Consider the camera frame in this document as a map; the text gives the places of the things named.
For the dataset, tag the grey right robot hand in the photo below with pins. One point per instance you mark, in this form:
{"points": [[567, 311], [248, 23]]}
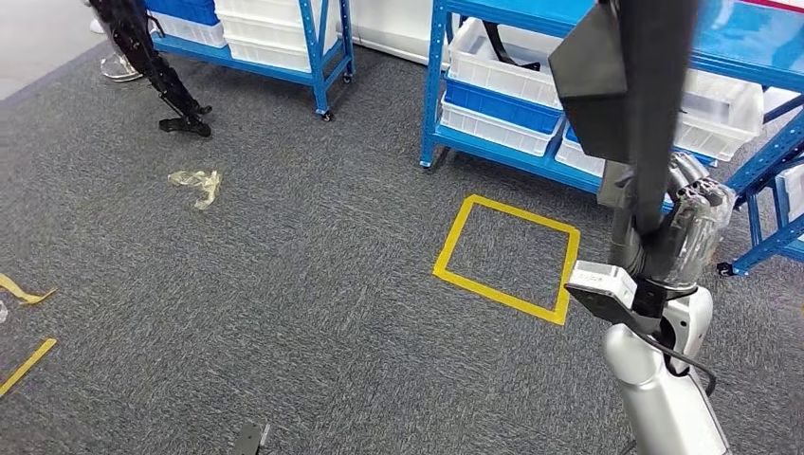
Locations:
{"points": [[691, 238]]}

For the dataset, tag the black plastic plate bracket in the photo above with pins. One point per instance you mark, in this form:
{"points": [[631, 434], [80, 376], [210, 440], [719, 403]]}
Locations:
{"points": [[653, 94]]}

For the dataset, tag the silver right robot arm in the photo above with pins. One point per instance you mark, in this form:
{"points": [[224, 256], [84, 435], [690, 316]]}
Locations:
{"points": [[659, 402]]}

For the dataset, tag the black plastic part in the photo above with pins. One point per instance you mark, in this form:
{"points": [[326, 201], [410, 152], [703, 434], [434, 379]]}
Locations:
{"points": [[492, 44]]}

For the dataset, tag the blue metal shelf rack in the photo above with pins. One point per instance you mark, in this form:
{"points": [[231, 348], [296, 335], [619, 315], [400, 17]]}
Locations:
{"points": [[433, 75], [312, 50]]}

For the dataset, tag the yellow floor tape square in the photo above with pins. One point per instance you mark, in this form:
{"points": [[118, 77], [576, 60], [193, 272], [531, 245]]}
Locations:
{"points": [[451, 240]]}

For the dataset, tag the red barrier belt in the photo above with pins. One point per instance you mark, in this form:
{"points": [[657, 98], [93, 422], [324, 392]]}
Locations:
{"points": [[779, 4]]}

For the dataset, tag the crumpled yellowish plastic wrap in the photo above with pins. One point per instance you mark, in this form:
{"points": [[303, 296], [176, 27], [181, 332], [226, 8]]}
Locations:
{"points": [[201, 182]]}

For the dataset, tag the crumpled yellow tape strip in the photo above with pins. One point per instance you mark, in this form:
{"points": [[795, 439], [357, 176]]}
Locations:
{"points": [[25, 295]]}

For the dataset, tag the straight yellow tape line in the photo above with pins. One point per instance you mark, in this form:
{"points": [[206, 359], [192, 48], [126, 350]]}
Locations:
{"points": [[28, 366]]}

